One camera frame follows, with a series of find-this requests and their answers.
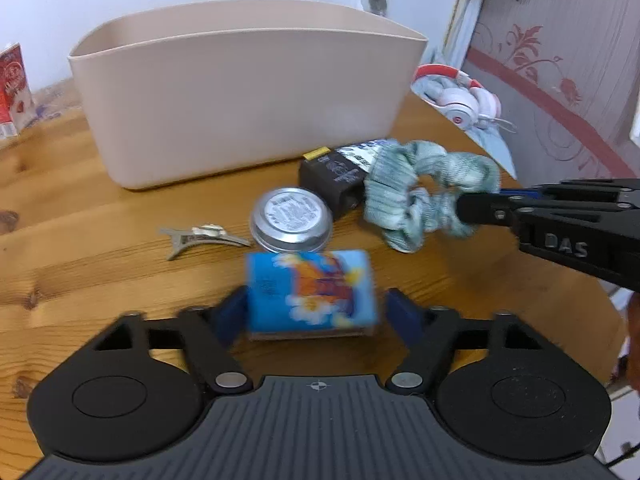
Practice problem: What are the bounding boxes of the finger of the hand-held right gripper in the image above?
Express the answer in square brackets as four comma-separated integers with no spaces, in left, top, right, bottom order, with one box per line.
[499,178,640,207]
[457,193,627,229]

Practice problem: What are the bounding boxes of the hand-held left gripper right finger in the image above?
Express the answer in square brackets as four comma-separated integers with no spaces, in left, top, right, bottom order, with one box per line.
[383,288,546,394]

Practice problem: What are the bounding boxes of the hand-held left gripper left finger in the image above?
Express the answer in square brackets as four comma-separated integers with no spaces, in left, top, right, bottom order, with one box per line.
[92,285,254,395]

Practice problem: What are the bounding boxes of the blue printed tissue pack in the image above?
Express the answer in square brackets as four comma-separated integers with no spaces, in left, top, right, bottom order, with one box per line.
[244,249,379,342]

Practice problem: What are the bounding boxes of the teal fabric scrunchie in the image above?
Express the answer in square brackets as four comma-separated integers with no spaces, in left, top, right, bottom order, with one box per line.
[362,140,502,253]

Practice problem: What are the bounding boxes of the beige plastic storage bin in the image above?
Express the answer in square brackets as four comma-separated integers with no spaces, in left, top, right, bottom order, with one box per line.
[67,0,429,192]

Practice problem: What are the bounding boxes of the silver metal hair clip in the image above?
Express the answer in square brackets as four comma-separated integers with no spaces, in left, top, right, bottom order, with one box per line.
[159,223,252,261]

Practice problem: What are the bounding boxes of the pink white headphones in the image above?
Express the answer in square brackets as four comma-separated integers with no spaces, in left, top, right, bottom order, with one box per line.
[411,64,517,134]

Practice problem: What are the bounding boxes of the round silver metal tin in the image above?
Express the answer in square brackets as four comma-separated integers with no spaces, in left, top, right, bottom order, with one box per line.
[250,186,334,253]

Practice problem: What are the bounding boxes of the black white striped packet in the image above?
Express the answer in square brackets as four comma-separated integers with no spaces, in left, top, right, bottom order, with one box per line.
[334,137,401,177]

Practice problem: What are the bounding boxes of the grey floral patterned panel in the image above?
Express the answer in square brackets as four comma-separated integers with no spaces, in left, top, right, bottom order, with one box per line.
[459,0,640,182]

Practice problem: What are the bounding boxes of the small black box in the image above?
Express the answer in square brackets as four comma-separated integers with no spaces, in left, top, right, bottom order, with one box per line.
[298,147,368,221]

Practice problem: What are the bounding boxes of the pale printed wrapper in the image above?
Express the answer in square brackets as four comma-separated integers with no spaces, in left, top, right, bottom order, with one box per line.
[30,84,83,123]

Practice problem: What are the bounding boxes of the red white carton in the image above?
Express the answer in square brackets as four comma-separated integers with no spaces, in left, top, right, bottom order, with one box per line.
[0,42,35,138]

